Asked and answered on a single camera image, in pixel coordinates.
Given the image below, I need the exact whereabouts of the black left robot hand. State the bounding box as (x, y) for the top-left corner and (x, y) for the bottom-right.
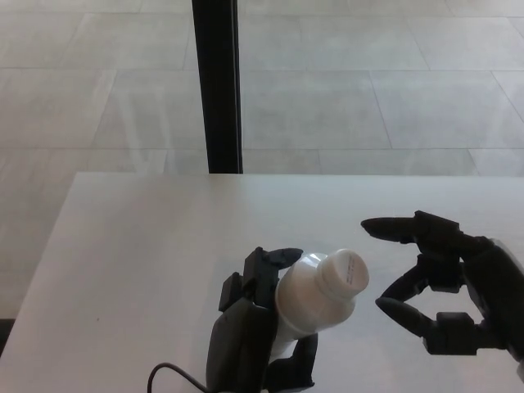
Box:
(206, 246), (320, 393)

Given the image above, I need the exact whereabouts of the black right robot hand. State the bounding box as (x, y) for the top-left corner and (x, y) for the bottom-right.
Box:
(360, 210), (524, 364)

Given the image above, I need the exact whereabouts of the white plastic bottle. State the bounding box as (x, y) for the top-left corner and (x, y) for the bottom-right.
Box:
(269, 249), (361, 358)

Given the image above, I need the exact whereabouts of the white screw cap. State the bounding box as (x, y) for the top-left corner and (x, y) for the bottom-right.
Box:
(318, 249), (369, 303)

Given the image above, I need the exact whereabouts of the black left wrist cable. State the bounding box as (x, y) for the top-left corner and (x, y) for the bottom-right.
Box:
(147, 362), (208, 393)

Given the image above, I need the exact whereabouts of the black vertical window post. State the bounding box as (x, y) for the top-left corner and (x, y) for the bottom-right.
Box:
(192, 0), (245, 174)

